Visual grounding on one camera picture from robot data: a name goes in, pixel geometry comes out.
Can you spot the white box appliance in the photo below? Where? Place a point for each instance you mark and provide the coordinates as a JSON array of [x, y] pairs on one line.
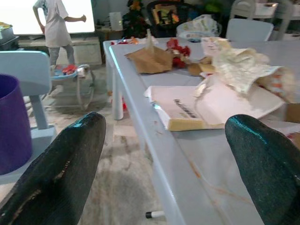
[[116, 21]]

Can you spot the brown paper bag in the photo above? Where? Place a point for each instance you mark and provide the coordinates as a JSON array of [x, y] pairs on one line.
[[152, 61]]

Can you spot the orange printed paper wrapper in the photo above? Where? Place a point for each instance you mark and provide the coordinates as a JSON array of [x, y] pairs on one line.
[[279, 84]]

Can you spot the white printed plastic bag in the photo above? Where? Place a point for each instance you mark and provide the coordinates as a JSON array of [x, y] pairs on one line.
[[199, 25]]

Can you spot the light blue plastic table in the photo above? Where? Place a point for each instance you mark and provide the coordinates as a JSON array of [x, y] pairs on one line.
[[211, 164]]

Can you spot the person in white shirt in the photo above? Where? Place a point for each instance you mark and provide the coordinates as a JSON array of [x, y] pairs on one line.
[[55, 25]]

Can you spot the torn brown paper piece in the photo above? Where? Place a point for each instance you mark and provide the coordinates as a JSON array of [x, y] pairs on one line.
[[199, 66]]

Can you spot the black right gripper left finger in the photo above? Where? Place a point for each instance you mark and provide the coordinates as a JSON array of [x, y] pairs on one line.
[[58, 168]]

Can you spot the baby bouncer seat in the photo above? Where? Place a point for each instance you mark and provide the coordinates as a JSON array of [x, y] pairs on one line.
[[64, 70]]

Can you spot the brown cardboard box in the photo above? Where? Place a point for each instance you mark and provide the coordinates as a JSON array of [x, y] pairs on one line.
[[293, 113]]

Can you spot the purple plastic rubbish bin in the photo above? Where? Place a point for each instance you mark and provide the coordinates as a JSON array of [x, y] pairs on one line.
[[11, 129]]

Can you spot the crumpled white paper wrapper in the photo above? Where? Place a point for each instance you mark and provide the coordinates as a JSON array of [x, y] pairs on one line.
[[236, 68]]

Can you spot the flat white paper bag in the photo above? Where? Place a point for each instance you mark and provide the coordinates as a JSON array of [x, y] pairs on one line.
[[222, 105]]

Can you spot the white marker with black cap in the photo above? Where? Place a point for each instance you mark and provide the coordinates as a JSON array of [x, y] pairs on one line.
[[155, 214]]

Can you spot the dark plant with flowers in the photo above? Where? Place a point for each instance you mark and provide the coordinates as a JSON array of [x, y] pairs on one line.
[[134, 21]]

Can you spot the dark grey storage box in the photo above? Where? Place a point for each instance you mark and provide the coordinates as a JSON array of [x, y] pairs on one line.
[[7, 37]]

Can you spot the small red orange toys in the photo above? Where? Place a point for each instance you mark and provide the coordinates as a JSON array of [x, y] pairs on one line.
[[124, 41]]

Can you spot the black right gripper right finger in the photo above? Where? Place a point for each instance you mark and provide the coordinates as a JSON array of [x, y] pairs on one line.
[[269, 168]]

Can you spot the red crumpled wrapper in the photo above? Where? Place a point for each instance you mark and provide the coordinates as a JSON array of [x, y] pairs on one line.
[[180, 50]]

